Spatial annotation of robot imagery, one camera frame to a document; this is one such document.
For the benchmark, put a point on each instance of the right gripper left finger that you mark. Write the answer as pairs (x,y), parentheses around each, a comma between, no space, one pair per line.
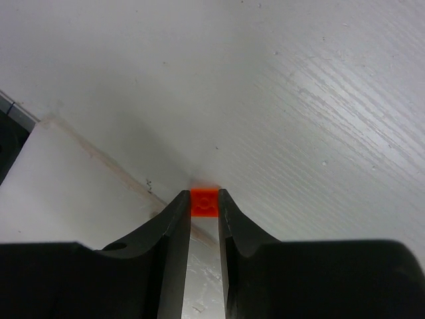
(141,275)

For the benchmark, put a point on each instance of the orange lego plate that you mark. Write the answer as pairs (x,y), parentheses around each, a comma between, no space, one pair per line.
(204,202)

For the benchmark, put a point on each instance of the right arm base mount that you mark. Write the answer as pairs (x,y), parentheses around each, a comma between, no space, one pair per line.
(16,126)

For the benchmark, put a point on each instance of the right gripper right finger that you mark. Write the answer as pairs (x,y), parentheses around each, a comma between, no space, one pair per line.
(264,277)

